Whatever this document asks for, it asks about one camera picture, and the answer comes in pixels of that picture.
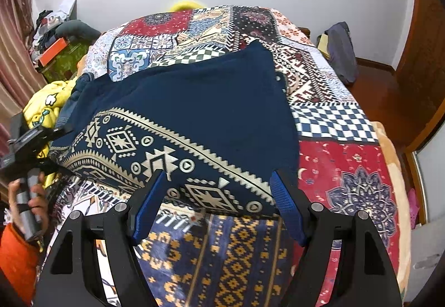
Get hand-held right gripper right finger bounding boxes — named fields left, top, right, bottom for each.
left=271, top=168, right=404, bottom=307

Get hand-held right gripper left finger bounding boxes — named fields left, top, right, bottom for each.
left=35, top=170, right=168, bottom=307

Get navy patterned garment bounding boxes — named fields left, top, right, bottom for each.
left=49, top=39, right=300, bottom=219

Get pile of mixed clothes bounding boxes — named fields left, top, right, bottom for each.
left=32, top=0, right=78, bottom=60

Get person's left hand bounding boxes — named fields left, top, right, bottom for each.
left=9, top=171, right=50, bottom=235

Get yellow printed garment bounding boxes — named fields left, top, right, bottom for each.
left=23, top=79, right=83, bottom=186

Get blue jeans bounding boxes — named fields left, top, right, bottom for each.
left=57, top=72, right=97, bottom=132

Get patchwork printed bedspread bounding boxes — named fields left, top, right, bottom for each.
left=45, top=5, right=400, bottom=307

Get green cloth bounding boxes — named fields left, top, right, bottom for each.
left=43, top=41, right=93, bottom=83

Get orange box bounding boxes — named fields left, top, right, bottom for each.
left=38, top=37, right=68, bottom=67

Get striped curtain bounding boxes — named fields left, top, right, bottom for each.
left=0, top=0, right=46, bottom=127

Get pink slipper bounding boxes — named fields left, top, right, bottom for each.
left=407, top=189, right=418, bottom=228

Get grey bolster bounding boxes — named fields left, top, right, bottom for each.
left=56, top=20, right=101, bottom=40

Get white cabinet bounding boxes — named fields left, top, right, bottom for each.
left=410, top=147, right=445, bottom=294

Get grey backpack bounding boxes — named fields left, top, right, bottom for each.
left=325, top=22, right=359, bottom=85

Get wooden door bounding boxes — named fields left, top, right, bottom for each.
left=396, top=0, right=445, bottom=156

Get yellow pillow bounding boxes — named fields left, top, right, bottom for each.
left=170, top=0, right=206, bottom=12

